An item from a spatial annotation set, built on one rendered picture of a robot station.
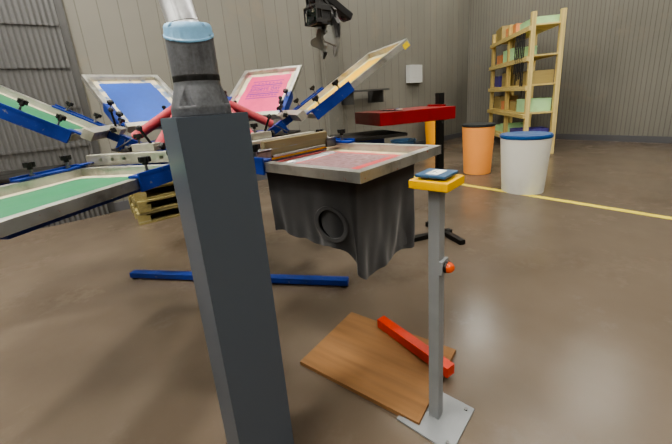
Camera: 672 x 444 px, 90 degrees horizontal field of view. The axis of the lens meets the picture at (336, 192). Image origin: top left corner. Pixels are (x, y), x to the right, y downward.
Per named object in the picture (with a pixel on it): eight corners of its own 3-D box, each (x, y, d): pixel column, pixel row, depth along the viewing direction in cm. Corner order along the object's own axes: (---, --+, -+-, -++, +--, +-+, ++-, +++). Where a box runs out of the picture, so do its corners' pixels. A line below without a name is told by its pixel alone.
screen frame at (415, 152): (441, 153, 148) (441, 145, 147) (360, 184, 106) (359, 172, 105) (313, 147, 199) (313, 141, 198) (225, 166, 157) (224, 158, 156)
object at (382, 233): (417, 245, 160) (416, 155, 148) (359, 288, 128) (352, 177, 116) (411, 244, 162) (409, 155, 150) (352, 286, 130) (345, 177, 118)
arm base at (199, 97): (180, 117, 81) (172, 73, 78) (166, 117, 92) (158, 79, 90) (240, 112, 89) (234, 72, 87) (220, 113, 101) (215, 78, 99)
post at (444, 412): (474, 410, 133) (484, 171, 107) (451, 455, 117) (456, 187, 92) (423, 382, 147) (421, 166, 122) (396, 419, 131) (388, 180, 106)
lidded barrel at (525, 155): (557, 188, 402) (562, 131, 384) (535, 199, 371) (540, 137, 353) (510, 182, 445) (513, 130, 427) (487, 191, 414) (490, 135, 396)
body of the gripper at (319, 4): (304, 28, 109) (300, -13, 106) (325, 30, 114) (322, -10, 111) (317, 23, 104) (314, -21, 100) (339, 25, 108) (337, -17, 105)
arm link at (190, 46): (168, 75, 81) (156, 13, 77) (174, 80, 93) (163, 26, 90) (220, 73, 85) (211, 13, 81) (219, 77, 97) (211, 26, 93)
